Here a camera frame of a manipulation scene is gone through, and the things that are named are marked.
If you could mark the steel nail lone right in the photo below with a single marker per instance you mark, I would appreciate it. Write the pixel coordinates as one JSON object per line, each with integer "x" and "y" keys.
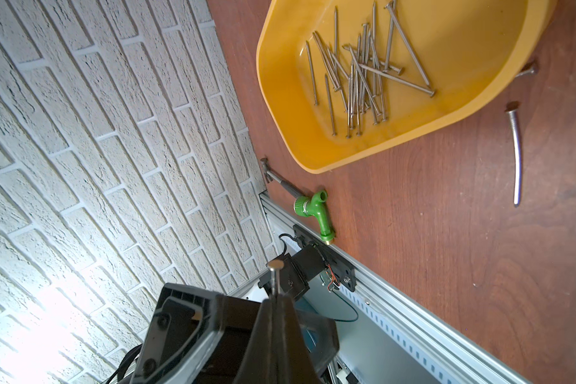
{"x": 532, "y": 68}

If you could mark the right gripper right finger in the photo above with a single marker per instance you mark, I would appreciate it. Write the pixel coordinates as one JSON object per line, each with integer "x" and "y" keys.
{"x": 292, "y": 359}

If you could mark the aluminium front rail frame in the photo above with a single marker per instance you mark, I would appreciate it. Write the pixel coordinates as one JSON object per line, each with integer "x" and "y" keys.
{"x": 384, "y": 336}

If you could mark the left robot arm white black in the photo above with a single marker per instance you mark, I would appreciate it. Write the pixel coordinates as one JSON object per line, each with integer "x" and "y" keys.
{"x": 198, "y": 336}

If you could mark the bent steel nail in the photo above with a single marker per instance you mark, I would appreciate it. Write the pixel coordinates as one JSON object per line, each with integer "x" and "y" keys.
{"x": 512, "y": 112}

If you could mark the yellow plastic storage box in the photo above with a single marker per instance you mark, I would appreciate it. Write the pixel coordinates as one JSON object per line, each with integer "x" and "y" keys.
{"x": 471, "y": 51}

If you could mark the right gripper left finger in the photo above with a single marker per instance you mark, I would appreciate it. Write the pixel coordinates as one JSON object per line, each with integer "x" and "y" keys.
{"x": 258, "y": 365}

